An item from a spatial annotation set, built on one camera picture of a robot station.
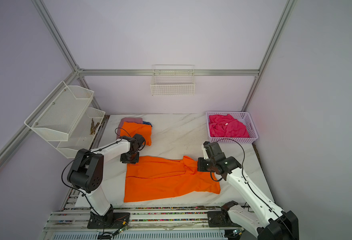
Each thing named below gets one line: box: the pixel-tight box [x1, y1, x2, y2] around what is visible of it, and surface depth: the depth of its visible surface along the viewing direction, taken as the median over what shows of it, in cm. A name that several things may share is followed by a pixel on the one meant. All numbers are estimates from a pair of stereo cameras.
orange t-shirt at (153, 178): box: [124, 140, 221, 203], surface depth 87 cm
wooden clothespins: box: [89, 118, 100, 135], surface depth 97 cm
